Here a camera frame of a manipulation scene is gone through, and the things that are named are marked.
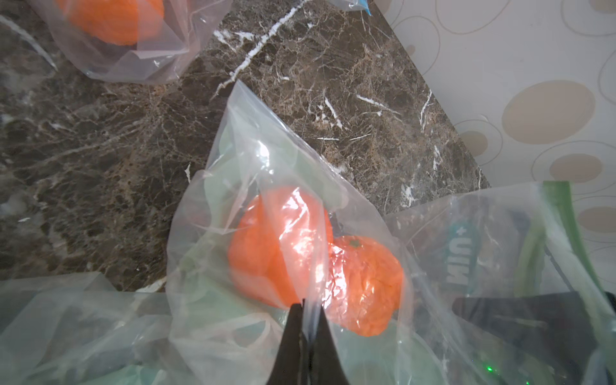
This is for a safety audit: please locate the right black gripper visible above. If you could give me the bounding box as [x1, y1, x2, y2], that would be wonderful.
[452, 291, 615, 384]

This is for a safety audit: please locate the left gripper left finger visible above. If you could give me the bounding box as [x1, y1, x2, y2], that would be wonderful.
[266, 303, 308, 385]

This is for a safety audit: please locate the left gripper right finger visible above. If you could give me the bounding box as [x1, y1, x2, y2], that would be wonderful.
[308, 308, 350, 385]

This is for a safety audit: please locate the orange taken out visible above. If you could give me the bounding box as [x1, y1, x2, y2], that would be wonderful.
[323, 235, 404, 337]
[227, 186, 334, 309]

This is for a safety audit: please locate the green-edged zip-top bag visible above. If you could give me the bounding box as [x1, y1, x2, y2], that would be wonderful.
[166, 83, 615, 384]

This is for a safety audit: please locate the green zip-top bag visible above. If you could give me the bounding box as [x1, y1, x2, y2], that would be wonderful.
[1, 273, 197, 384]

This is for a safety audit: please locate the clear zip-top bag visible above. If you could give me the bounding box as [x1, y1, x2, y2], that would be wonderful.
[30, 0, 232, 85]

